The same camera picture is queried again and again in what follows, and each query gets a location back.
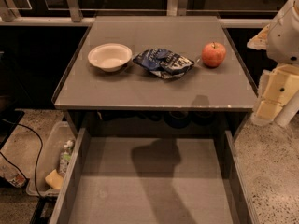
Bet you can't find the plastic bottle on floor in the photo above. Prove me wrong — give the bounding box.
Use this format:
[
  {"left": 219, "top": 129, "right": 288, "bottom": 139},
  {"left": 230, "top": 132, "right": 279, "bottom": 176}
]
[{"left": 1, "top": 165, "right": 26, "bottom": 188}]

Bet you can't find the plastic bottle in bin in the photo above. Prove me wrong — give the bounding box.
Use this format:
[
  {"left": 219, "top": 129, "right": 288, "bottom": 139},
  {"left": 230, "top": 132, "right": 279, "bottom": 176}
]
[{"left": 58, "top": 140, "right": 75, "bottom": 176}]

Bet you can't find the grey cabinet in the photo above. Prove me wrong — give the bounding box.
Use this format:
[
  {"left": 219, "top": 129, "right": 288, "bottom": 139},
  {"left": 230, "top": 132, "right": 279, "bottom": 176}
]
[{"left": 51, "top": 15, "right": 259, "bottom": 142}]

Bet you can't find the red apple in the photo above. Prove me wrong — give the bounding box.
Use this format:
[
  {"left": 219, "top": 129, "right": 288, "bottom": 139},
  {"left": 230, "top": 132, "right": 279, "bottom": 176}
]
[{"left": 201, "top": 42, "right": 226, "bottom": 68}]

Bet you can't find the metal railing frame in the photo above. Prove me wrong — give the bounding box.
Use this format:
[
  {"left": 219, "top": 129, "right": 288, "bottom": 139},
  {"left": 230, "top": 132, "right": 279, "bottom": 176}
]
[{"left": 0, "top": 0, "right": 299, "bottom": 28}]

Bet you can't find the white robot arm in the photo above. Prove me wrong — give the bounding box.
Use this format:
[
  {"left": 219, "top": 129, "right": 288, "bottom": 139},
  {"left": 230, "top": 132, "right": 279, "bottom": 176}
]
[{"left": 247, "top": 0, "right": 299, "bottom": 127}]

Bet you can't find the white bowl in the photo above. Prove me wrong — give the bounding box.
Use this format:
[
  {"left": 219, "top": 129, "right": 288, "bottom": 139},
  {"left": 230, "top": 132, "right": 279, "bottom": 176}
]
[{"left": 88, "top": 43, "right": 132, "bottom": 72}]

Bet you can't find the blue chip bag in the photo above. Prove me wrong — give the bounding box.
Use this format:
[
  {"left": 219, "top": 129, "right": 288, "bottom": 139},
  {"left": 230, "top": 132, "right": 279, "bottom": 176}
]
[{"left": 133, "top": 49, "right": 194, "bottom": 79}]

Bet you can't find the black cable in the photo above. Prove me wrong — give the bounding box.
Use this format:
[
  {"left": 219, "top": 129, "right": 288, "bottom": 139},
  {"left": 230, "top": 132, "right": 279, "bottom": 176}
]
[{"left": 0, "top": 119, "right": 45, "bottom": 198}]

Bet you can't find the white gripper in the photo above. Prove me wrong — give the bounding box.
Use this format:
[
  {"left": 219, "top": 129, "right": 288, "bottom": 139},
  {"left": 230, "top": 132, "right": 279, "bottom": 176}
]
[{"left": 247, "top": 0, "right": 299, "bottom": 126}]

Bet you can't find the open grey top drawer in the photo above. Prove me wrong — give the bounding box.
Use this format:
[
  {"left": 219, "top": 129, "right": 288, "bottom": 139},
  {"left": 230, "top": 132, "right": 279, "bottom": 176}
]
[{"left": 50, "top": 130, "right": 259, "bottom": 224}]

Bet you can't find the yellow sponge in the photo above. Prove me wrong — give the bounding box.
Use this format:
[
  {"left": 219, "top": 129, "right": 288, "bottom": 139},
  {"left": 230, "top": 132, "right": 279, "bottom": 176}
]
[{"left": 45, "top": 169, "right": 64, "bottom": 189}]

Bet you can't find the clear plastic bin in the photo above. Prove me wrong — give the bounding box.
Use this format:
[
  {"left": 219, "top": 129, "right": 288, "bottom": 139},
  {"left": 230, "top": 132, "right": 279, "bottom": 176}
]
[{"left": 26, "top": 121, "right": 75, "bottom": 197}]

